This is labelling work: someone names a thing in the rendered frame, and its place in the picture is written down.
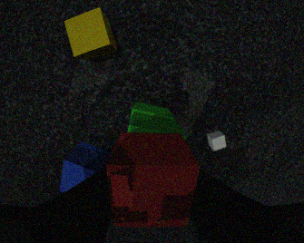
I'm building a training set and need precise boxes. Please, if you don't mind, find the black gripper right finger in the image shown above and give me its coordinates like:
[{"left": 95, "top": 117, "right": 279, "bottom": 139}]
[{"left": 191, "top": 170, "right": 304, "bottom": 243}]

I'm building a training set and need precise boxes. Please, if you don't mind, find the yellow block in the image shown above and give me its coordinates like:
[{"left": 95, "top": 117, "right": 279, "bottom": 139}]
[{"left": 64, "top": 7, "right": 118, "bottom": 62}]

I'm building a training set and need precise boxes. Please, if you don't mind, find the red block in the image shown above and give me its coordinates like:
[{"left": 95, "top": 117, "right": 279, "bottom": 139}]
[{"left": 106, "top": 132, "right": 200, "bottom": 228}]

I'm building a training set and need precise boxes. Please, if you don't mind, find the green block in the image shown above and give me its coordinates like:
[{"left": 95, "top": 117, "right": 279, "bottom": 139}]
[
  {"left": 127, "top": 112, "right": 187, "bottom": 139},
  {"left": 130, "top": 102, "right": 174, "bottom": 121}
]

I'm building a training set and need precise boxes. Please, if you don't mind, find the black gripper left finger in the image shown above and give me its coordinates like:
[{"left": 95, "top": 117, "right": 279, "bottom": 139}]
[{"left": 0, "top": 166, "right": 112, "bottom": 243}]

